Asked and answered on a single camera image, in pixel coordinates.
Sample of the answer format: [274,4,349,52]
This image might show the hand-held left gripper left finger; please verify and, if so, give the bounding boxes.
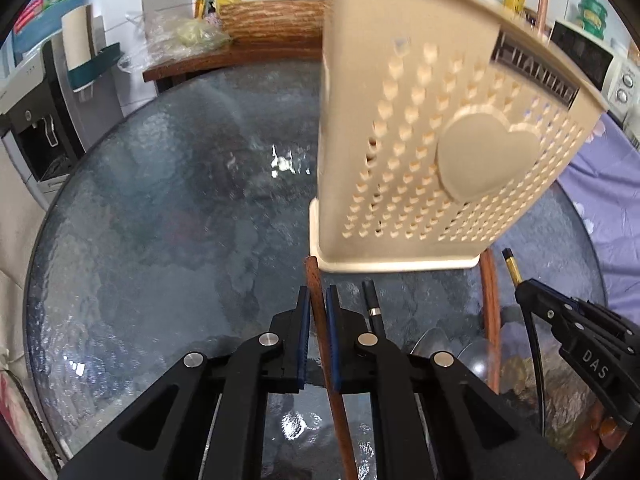
[60,285,313,480]

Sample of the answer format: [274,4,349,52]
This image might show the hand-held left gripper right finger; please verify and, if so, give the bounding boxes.
[325,284,581,480]

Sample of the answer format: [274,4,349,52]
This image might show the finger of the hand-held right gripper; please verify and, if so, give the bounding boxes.
[515,279,640,356]

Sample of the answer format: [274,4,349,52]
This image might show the black chopstick gold tip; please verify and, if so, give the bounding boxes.
[501,247,546,431]

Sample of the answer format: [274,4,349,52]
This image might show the brown wooden chopstick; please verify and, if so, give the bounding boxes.
[480,249,502,395]
[304,256,358,480]

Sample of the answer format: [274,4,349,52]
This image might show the beige perforated utensil holder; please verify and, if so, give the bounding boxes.
[308,0,611,273]

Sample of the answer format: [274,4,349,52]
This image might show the person's right hand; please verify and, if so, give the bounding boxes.
[565,400,632,479]

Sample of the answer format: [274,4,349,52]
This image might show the black chopstick silver band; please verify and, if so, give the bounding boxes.
[361,280,387,337]

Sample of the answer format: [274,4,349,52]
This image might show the purple floral cloth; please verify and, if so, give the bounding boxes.
[554,110,640,322]

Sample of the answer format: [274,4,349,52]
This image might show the white microwave oven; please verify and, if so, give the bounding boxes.
[547,20,640,128]

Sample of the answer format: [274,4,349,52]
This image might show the wooden side table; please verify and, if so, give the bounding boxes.
[142,39,324,95]

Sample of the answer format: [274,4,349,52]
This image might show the wicker basket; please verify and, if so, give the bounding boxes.
[219,0,334,44]

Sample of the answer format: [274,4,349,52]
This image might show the clear plastic bags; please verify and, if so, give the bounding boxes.
[119,10,232,72]

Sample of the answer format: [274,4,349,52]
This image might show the white water dispenser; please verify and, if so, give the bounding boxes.
[0,40,87,207]

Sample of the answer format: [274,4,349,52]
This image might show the teal wall holder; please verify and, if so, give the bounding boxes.
[67,42,124,99]

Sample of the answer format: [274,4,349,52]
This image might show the blue wall poster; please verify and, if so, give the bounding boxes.
[9,0,87,57]

